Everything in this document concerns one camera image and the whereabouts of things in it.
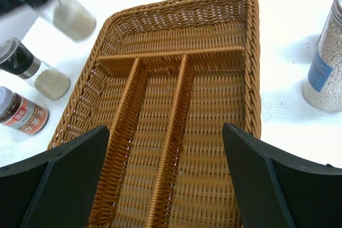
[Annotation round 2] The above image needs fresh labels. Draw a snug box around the blue label bead jar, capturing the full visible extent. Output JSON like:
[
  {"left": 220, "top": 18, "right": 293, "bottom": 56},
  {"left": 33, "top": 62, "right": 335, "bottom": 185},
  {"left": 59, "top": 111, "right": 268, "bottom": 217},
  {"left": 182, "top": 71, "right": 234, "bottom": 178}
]
[{"left": 302, "top": 0, "right": 341, "bottom": 112}]

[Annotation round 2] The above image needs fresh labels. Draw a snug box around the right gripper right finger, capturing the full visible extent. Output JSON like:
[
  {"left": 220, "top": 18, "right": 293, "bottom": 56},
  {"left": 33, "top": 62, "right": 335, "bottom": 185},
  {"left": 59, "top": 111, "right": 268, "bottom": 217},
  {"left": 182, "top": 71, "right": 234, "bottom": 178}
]
[{"left": 222, "top": 122, "right": 341, "bottom": 227}]

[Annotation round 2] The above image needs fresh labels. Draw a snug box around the black top glass grinder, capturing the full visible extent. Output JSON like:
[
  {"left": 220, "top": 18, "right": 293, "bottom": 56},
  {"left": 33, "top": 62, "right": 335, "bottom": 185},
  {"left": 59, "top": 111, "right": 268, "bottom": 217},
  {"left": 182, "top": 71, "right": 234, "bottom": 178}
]
[{"left": 1, "top": 37, "right": 71, "bottom": 100}]

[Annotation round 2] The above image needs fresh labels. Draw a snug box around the red label sauce jar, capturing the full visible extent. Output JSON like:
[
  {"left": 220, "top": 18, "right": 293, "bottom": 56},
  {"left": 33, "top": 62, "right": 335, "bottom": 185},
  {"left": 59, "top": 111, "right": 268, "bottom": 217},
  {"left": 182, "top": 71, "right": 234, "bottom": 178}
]
[{"left": 1, "top": 87, "right": 49, "bottom": 135}]

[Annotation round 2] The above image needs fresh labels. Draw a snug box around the black cap salt shaker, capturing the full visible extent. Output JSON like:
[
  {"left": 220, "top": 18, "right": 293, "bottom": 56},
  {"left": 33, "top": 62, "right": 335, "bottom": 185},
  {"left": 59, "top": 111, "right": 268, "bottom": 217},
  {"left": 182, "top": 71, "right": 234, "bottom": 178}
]
[{"left": 39, "top": 0, "right": 97, "bottom": 42}]

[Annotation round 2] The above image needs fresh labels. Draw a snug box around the brown wicker divided tray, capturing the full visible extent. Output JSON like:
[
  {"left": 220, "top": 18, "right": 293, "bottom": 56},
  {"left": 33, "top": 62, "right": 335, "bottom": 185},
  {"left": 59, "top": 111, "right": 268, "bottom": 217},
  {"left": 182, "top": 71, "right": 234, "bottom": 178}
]
[{"left": 48, "top": 0, "right": 261, "bottom": 227}]

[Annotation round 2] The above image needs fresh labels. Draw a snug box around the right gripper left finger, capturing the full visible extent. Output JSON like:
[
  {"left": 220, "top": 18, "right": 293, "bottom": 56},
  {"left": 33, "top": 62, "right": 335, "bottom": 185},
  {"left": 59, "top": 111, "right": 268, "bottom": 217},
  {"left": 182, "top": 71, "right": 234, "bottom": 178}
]
[{"left": 1, "top": 125, "right": 109, "bottom": 227}]

